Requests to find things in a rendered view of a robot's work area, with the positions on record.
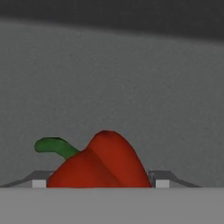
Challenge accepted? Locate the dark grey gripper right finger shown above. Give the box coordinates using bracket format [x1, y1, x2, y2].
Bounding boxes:
[147, 170, 202, 189]

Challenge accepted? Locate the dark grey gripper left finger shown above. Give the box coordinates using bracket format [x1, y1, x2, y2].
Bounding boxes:
[0, 170, 55, 189]

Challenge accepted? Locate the red bell pepper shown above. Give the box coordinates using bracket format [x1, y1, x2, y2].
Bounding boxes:
[34, 129, 153, 189]

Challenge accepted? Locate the grey sink basin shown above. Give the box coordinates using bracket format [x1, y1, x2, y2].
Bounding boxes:
[0, 0, 224, 189]

